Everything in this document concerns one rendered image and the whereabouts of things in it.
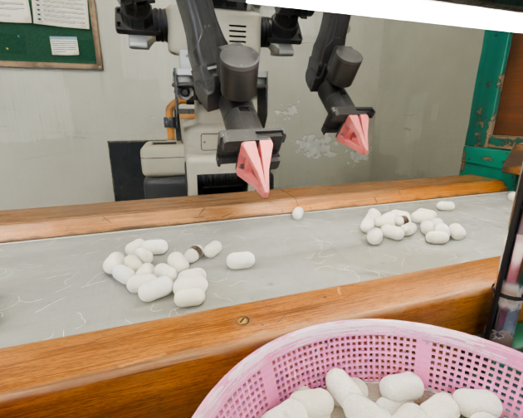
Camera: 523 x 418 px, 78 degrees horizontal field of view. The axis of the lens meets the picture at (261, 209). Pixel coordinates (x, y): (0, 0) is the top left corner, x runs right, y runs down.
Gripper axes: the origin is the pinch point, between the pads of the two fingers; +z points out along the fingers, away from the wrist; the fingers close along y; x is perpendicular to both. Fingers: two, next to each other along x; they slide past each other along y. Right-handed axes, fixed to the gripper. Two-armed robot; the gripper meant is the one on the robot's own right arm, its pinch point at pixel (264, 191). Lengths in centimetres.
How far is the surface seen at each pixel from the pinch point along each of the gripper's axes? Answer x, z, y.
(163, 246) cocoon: 5.8, 3.4, -14.5
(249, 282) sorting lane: 0.3, 12.7, -5.4
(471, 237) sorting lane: 2.5, 11.4, 32.0
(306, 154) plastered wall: 144, -137, 104
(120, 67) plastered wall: 99, -184, -29
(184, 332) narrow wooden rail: -8.2, 18.7, -13.5
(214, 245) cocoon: 4.1, 5.3, -7.8
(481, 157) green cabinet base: 17, -16, 71
